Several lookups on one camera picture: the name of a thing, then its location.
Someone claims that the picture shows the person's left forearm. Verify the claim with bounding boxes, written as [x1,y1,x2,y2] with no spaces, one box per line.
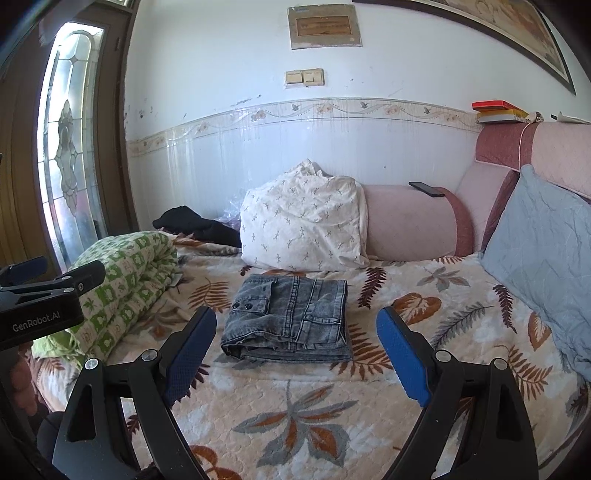
[34,408,68,468]

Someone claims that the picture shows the green checked quilt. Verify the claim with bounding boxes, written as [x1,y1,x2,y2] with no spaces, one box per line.
[31,231,182,361]

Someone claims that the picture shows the white floral pillow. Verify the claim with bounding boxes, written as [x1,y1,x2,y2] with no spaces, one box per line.
[239,159,371,274]

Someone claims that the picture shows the white book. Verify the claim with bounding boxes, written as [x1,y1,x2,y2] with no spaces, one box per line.
[477,113,530,125]

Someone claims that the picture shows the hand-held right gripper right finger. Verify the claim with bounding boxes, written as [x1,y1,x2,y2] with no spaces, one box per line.
[375,306,541,480]

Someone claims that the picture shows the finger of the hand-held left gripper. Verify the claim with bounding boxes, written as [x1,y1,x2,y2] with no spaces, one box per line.
[0,256,49,285]
[0,260,107,299]

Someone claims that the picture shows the framed wall plaque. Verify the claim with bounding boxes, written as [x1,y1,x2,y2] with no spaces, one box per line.
[287,4,363,51]

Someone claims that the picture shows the light blue pillow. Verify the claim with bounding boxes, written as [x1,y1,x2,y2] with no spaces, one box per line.
[479,164,591,385]

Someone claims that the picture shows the wooden door with stained glass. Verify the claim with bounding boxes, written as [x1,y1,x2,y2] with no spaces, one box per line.
[0,0,137,280]

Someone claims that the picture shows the large framed picture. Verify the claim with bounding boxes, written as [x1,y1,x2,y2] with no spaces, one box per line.
[352,0,577,96]

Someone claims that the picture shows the grey denim pants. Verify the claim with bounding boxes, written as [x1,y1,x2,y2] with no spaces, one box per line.
[220,272,355,366]

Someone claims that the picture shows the beige light switch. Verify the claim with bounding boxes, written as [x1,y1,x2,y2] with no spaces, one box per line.
[284,68,326,89]

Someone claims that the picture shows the clear plastic bag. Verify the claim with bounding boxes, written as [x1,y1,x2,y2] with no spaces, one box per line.
[216,202,244,232]

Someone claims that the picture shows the leaf-printed blanket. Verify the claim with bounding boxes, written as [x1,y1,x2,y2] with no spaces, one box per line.
[28,231,591,480]

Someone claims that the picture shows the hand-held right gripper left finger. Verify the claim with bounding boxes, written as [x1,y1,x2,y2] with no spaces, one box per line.
[51,306,219,480]

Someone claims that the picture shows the pink bed headboard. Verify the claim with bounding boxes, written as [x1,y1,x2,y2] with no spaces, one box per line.
[455,121,591,254]

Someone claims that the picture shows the black cloth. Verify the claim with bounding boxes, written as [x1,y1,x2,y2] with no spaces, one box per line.
[152,205,244,248]

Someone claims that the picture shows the white flat item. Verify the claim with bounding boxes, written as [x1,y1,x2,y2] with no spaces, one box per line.
[549,111,591,126]

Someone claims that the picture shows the black phone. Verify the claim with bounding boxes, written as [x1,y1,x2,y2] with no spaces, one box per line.
[408,181,447,198]

